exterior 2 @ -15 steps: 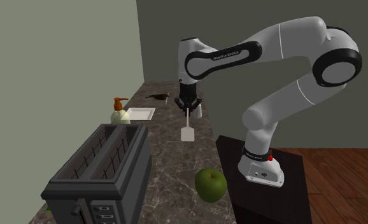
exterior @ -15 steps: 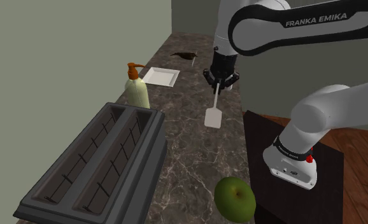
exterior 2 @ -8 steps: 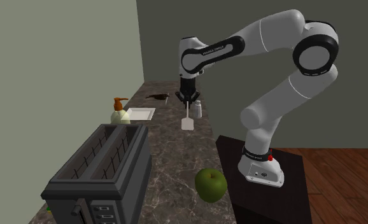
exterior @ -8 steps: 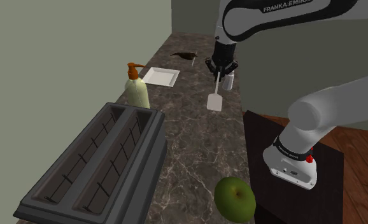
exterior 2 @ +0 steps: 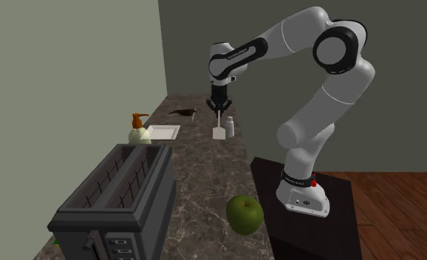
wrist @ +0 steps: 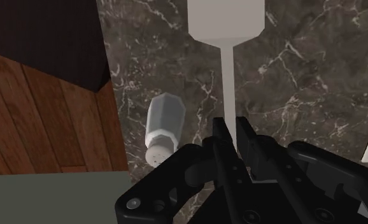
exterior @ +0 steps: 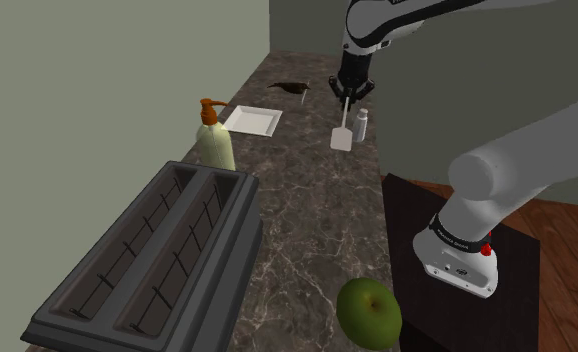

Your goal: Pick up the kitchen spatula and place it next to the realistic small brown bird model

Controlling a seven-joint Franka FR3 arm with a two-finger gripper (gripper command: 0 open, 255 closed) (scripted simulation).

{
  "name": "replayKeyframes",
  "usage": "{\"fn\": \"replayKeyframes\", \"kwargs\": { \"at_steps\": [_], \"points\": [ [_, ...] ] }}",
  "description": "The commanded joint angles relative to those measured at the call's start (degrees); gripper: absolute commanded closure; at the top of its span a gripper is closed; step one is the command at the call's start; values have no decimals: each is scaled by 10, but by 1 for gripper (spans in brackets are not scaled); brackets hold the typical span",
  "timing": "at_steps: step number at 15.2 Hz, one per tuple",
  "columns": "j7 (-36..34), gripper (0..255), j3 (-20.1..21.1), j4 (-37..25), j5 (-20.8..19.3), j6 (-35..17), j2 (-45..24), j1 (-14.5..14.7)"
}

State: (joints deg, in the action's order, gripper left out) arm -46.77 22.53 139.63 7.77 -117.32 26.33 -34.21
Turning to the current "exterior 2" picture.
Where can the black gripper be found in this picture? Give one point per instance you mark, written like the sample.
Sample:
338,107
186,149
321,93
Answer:
219,93

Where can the white spatula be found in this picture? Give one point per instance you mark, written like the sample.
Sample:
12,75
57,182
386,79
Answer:
219,133

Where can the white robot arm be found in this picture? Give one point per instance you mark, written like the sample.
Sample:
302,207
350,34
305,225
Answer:
343,97

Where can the small white bottle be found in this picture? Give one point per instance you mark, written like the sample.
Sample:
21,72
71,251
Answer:
229,128

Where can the white rectangular tray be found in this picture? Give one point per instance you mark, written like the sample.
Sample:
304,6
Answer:
162,131

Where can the soap dispenser with orange pump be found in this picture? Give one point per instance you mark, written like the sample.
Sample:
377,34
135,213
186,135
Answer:
138,133

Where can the green apple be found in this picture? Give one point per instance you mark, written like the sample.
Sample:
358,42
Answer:
244,215

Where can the dark grey toaster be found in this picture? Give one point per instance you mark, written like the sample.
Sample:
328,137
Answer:
120,201

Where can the dark robot stand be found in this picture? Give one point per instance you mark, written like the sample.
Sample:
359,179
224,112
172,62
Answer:
307,230

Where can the small green yellow object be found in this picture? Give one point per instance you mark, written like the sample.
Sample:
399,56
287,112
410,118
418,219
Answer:
57,244

